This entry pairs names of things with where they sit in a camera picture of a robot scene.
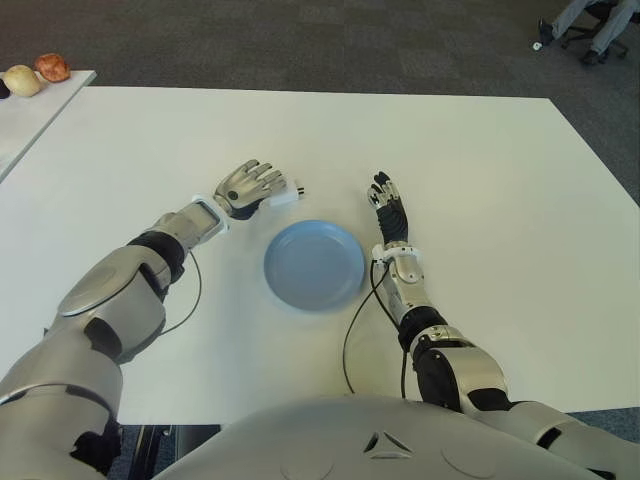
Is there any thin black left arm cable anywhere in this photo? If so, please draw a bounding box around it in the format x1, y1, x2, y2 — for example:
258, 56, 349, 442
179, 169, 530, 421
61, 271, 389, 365
159, 252, 204, 336

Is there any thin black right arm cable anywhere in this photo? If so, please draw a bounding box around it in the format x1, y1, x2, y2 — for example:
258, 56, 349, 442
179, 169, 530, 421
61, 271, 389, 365
341, 259, 386, 397

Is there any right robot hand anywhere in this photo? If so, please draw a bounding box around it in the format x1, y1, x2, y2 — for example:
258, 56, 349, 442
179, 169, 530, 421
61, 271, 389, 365
366, 170, 412, 247

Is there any blue round plate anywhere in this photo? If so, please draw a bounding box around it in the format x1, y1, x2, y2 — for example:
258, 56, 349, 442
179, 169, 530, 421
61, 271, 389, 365
263, 219, 366, 314

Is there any white side table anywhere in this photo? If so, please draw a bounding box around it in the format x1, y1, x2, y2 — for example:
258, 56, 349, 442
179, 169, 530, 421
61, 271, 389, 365
0, 69, 97, 184

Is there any white charger with prongs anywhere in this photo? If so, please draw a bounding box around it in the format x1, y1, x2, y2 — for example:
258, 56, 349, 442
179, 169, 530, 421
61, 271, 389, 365
269, 174, 307, 209

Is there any reddish brown round bread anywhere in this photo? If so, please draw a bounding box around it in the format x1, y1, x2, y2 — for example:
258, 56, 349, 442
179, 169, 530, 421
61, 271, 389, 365
33, 53, 70, 83

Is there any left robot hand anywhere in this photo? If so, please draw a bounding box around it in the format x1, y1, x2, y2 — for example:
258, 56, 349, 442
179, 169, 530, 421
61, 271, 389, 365
213, 158, 290, 221

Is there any thick dark right arm cable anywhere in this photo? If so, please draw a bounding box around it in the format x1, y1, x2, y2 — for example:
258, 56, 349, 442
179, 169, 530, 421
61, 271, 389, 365
372, 282, 409, 401

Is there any grey robot torso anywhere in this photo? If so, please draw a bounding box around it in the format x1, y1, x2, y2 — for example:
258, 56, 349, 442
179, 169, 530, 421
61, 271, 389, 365
154, 394, 616, 480

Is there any seated person in grey trousers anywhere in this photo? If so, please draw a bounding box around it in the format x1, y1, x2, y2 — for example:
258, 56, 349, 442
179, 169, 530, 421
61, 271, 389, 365
538, 0, 640, 65

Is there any black office chair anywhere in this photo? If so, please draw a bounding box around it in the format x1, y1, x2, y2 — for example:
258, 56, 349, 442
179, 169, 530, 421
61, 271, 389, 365
559, 9, 630, 51

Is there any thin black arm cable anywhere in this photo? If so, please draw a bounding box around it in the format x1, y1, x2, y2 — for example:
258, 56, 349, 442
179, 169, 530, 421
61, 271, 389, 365
341, 259, 386, 397
159, 252, 204, 336

